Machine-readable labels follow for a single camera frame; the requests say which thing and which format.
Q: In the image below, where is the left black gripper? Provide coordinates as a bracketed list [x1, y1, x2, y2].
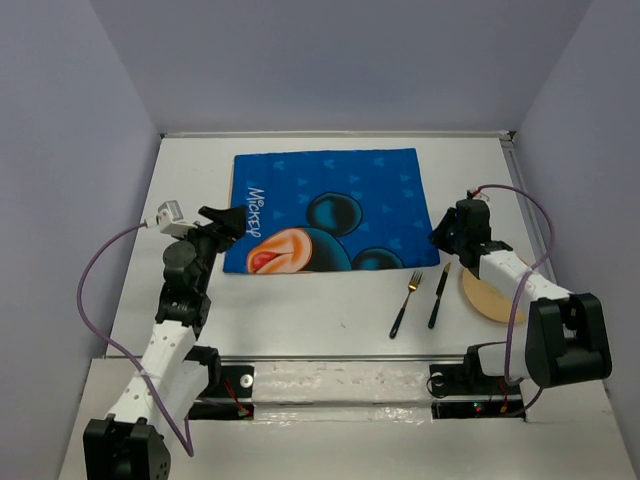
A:
[170, 204, 246, 293]

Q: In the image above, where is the gold fork dark handle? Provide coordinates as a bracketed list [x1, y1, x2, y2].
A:
[389, 270, 423, 340]

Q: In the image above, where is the tan round plate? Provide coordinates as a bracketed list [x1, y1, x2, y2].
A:
[461, 268, 512, 324]

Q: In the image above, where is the blue cartoon placemat cloth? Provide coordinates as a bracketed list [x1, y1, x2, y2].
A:
[223, 148, 440, 274]

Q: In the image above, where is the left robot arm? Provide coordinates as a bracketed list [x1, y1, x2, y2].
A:
[76, 200, 248, 479]

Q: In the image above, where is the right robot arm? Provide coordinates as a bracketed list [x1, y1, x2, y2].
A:
[429, 198, 612, 392]

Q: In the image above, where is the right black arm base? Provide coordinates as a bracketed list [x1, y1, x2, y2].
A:
[426, 363, 525, 420]

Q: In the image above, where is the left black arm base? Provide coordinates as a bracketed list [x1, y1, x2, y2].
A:
[188, 364, 255, 421]

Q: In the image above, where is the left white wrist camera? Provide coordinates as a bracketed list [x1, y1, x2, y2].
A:
[143, 200, 196, 238]

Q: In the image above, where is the gold knife dark handle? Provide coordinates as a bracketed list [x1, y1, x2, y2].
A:
[428, 262, 451, 329]

